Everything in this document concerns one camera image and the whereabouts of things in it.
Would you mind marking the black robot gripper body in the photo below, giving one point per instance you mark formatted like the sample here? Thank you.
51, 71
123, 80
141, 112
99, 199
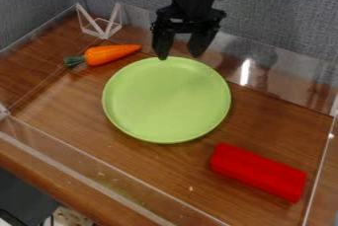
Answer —
174, 22

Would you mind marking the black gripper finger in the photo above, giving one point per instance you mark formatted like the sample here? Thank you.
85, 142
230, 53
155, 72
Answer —
162, 42
201, 39

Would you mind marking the orange toy carrot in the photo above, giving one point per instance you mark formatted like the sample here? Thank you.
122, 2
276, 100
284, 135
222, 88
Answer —
102, 54

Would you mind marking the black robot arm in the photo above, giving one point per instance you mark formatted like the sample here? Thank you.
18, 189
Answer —
197, 7

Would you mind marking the light green round plate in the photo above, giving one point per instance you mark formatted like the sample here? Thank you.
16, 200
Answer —
166, 101

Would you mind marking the red rectangular block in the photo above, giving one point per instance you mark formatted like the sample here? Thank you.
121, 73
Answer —
260, 172

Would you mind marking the clear acrylic corner bracket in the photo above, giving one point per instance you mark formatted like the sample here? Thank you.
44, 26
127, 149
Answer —
99, 21

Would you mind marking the clear acrylic enclosure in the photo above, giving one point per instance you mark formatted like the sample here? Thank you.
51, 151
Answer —
219, 140

